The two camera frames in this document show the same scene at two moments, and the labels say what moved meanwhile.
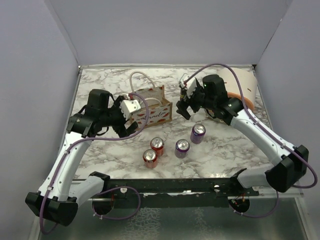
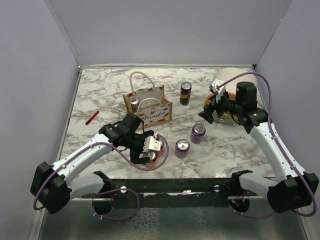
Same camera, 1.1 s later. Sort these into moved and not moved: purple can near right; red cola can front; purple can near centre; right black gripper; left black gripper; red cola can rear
Moved: right black gripper; left black gripper
Not moved: red cola can front; purple can near right; purple can near centre; red cola can rear
